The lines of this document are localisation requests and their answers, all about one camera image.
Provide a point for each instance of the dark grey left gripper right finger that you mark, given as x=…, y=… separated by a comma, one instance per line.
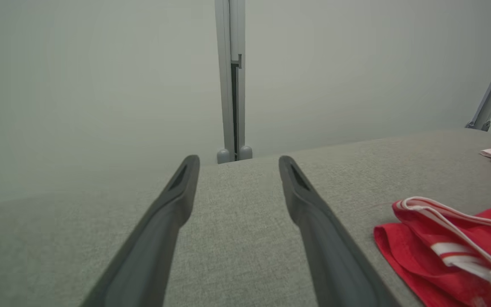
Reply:
x=330, y=256

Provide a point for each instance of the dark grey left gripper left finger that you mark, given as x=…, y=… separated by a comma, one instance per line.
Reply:
x=151, y=247

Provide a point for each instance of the red white striped T-shirt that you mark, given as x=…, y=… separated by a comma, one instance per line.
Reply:
x=420, y=247

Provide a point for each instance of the grey metal partition post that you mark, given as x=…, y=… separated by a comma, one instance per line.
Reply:
x=232, y=34

